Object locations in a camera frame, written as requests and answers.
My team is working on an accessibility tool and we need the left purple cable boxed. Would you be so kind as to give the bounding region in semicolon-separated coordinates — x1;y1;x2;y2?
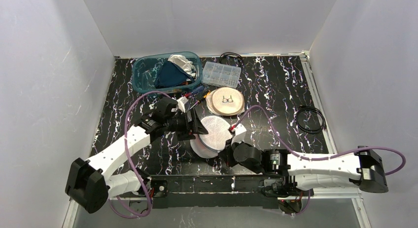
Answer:
107;91;172;219

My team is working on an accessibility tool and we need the clear plastic screw box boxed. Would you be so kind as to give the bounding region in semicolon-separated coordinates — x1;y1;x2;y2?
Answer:
201;62;242;88

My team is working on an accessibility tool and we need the red blue screwdriver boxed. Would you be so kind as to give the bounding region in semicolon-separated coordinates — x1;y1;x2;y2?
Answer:
184;86;205;98

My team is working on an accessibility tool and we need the teal plastic bin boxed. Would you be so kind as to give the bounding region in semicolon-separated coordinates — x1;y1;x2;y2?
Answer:
132;51;203;94

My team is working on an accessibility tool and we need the black cable coil rear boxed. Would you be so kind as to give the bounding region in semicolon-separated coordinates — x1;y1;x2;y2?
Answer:
219;52;244;67

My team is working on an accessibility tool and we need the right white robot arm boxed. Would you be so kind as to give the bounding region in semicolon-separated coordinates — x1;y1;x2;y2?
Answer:
219;142;388;195

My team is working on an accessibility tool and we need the dark blue lace bra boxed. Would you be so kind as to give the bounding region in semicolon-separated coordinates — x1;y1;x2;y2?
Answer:
154;61;195;89

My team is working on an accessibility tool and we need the purple cable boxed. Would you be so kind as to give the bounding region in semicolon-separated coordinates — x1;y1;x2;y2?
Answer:
230;105;407;177
107;91;172;219

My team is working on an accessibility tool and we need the yellow black screwdriver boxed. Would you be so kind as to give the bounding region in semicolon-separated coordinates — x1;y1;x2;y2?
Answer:
191;91;210;108

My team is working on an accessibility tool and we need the black cable coil right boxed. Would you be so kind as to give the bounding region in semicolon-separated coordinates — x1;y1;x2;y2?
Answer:
295;105;326;134

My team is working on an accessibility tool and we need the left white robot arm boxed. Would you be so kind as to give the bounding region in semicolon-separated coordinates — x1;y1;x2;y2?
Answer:
65;97;208;214

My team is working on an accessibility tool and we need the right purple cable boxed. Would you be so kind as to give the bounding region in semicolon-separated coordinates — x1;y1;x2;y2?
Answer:
230;105;407;177

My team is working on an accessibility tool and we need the black cable coil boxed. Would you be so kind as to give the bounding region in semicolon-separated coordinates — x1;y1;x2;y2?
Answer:
219;52;244;67
295;105;326;134

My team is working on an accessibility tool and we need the white cloth in bin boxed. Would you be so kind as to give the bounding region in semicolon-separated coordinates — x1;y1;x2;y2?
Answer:
168;54;197;79

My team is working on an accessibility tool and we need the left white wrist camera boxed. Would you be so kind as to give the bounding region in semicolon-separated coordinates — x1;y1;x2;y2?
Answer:
176;97;188;113

